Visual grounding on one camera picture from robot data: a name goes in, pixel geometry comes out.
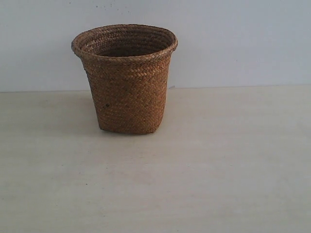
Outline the brown woven wicker basket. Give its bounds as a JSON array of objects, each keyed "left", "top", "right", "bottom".
[{"left": 71, "top": 24, "right": 178, "bottom": 134}]

